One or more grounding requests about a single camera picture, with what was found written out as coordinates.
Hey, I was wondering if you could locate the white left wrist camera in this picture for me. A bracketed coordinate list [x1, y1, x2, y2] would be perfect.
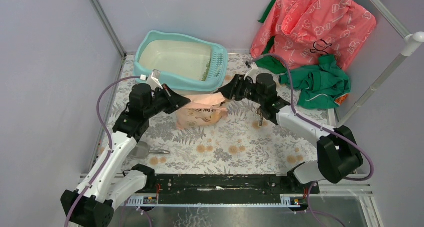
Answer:
[140, 69, 163, 91]

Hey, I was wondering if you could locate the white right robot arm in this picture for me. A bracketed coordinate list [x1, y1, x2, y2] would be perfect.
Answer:
[218, 73, 364, 193]

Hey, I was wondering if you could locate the pink cat litter bag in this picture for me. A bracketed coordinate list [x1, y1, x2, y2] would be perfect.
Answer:
[176, 93, 228, 130]

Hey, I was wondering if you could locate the grey litter scoop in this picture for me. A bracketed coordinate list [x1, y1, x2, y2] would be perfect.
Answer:
[128, 141, 171, 160]

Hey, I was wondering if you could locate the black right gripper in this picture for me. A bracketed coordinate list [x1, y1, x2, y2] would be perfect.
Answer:
[216, 74, 265, 106]

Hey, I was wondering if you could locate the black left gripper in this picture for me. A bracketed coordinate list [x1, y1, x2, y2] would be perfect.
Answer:
[144, 84, 192, 119]

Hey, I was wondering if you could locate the brown bag sealing clip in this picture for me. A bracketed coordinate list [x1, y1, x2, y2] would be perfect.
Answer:
[256, 108, 264, 128]

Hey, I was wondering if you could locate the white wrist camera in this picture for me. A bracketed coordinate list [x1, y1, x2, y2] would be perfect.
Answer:
[140, 69, 163, 91]
[244, 61, 260, 80]

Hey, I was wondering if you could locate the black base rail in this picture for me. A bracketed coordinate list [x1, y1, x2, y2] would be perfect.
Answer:
[139, 174, 320, 205]

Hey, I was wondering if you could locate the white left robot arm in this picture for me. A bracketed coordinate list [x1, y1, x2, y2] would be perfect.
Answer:
[60, 83, 191, 227]

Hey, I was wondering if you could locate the pink patterned jacket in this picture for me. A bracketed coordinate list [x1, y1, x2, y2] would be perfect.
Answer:
[250, 0, 377, 71]

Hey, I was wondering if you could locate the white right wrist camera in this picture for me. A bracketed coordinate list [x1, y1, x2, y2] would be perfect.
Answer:
[244, 61, 260, 80]

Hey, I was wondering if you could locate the white pole stand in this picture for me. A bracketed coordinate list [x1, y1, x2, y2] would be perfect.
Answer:
[336, 31, 424, 128]

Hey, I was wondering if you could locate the teal litter box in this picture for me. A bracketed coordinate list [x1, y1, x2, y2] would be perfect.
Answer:
[133, 30, 229, 93]

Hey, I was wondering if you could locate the dark green garment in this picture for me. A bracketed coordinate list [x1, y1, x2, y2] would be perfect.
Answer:
[253, 0, 334, 76]

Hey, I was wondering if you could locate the green sweatshirt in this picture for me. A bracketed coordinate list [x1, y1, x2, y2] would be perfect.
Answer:
[279, 54, 351, 110]

